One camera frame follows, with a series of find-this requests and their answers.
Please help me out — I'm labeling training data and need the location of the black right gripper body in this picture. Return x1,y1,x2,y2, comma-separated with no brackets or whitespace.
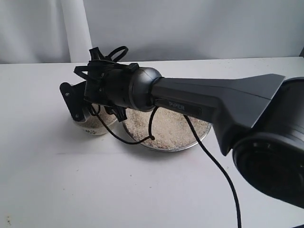
84,60,132,108

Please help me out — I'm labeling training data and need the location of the white ceramic rice bowl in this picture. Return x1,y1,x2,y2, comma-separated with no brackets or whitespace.
73,104,117,135

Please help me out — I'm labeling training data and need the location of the round steel rice plate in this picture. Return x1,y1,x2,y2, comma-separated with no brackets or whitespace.
123,108,197,152

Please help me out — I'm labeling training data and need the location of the white backdrop curtain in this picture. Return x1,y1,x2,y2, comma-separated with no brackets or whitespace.
0,0,304,64

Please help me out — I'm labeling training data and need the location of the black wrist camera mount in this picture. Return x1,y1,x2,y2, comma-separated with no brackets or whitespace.
74,46,139,81

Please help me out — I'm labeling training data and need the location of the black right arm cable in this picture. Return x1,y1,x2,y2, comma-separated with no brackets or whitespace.
89,103,242,228

